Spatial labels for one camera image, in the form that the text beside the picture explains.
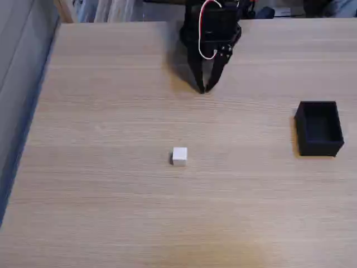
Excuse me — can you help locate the white block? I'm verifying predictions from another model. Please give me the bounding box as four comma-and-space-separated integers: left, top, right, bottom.
169, 146, 189, 167

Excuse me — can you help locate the black open box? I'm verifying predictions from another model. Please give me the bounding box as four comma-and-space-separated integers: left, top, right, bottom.
294, 100, 345, 157

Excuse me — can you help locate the dark blue object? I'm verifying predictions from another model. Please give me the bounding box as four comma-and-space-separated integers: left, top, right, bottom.
255, 7, 276, 20

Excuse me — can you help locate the pale curtain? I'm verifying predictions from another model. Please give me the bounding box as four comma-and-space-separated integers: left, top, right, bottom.
75, 0, 168, 23

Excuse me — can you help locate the blue grey cloth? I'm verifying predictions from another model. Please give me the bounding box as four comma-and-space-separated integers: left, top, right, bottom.
303, 0, 357, 18

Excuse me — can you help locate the white red gripper cable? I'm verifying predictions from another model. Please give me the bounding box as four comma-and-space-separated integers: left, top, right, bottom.
197, 0, 223, 61

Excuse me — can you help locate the wooden post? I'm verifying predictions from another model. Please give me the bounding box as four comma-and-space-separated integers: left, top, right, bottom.
54, 0, 75, 24

